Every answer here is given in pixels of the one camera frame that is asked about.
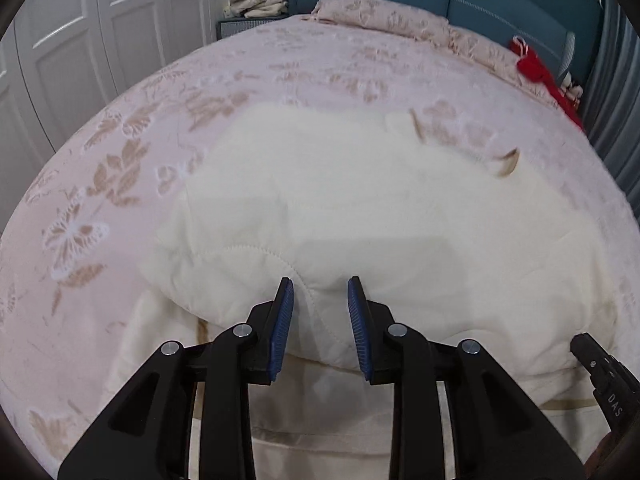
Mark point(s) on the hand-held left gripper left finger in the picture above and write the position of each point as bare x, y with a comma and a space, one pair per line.
283, 317

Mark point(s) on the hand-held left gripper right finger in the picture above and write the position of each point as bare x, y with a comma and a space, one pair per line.
358, 317

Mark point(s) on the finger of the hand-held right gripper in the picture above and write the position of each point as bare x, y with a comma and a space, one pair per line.
602, 377

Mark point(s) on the cream quilted coat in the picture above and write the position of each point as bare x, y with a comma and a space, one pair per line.
350, 210

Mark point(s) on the pink floral bedspread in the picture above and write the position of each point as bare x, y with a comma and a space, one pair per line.
100, 260

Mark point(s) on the small white plush toy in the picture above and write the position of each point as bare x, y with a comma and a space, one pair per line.
571, 91

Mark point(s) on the grey curtain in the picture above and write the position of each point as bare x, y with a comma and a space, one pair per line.
617, 85

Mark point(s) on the grey nightstand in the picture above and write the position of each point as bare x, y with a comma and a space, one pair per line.
240, 27

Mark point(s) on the pink floral pillow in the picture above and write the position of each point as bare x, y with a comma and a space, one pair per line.
400, 22

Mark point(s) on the red cloth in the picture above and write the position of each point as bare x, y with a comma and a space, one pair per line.
535, 67

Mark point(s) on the white wardrobe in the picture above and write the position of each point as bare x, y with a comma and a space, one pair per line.
125, 10

